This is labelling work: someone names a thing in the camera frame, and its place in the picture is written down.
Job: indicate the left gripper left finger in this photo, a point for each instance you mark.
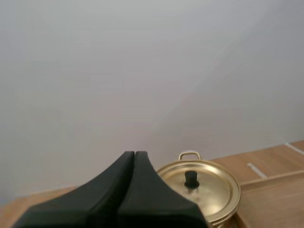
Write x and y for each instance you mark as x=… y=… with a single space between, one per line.
x=95 y=197

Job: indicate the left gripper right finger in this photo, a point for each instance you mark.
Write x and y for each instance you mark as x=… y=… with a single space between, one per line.
x=152 y=202

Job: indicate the gold lid with black knob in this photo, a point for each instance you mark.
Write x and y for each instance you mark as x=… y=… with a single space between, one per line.
x=209 y=187

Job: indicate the shallow wooden tray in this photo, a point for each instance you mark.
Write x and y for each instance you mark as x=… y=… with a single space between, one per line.
x=270 y=202

